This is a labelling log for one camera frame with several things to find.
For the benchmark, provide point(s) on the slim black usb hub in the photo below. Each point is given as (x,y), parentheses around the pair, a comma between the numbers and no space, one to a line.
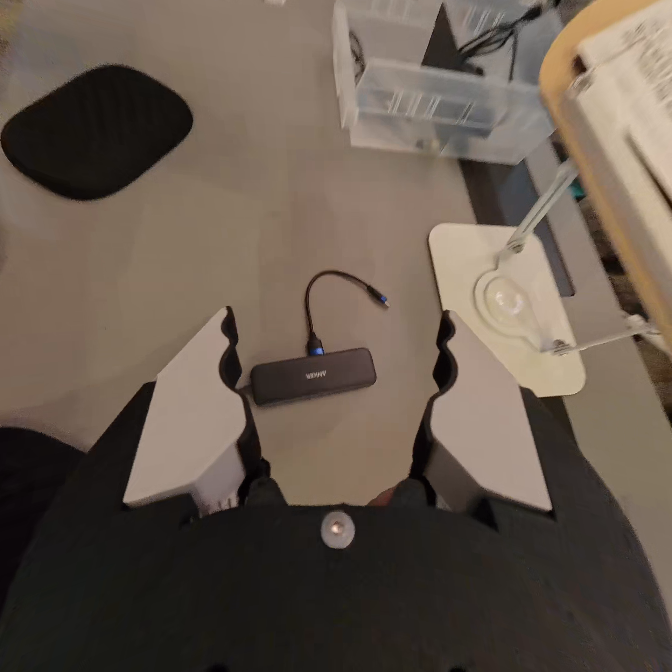
(315,376)

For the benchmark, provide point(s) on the black bin divider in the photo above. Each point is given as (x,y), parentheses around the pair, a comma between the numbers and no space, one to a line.
(439,47)

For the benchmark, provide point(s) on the white stand base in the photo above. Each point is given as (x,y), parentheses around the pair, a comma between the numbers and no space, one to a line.
(473,294)

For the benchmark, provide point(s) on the instruction sheet on stand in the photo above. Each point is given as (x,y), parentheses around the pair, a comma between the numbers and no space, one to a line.
(567,116)

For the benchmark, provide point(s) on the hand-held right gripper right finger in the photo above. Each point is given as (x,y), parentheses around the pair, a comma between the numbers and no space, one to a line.
(488,431)

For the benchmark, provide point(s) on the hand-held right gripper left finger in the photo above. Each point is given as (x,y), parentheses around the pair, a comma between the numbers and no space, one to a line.
(189,420)

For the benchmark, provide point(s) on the clear plastic bin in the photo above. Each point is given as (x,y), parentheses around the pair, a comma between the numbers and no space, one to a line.
(420,105)

